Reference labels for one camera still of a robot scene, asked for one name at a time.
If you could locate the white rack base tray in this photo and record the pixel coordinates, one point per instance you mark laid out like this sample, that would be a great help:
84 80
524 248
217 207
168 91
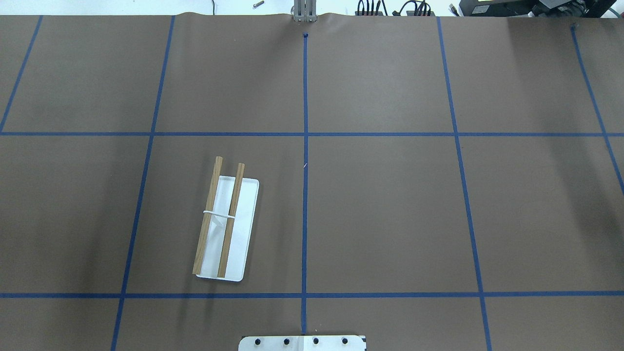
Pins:
243 224

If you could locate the right wooden rack rod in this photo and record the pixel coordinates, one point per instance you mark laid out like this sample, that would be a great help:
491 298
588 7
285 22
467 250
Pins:
229 229

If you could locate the wooden rack rod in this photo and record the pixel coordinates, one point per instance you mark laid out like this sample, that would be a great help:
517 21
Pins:
229 229
207 214

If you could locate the left wooden rack rod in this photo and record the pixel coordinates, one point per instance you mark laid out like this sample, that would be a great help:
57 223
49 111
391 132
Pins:
207 214

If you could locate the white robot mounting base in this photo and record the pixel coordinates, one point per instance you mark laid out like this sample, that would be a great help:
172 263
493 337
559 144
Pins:
304 343

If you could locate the black electronics box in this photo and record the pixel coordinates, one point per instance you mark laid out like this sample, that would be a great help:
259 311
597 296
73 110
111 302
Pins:
538 8

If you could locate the aluminium profile post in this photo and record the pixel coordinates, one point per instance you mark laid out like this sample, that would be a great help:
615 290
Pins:
304 11

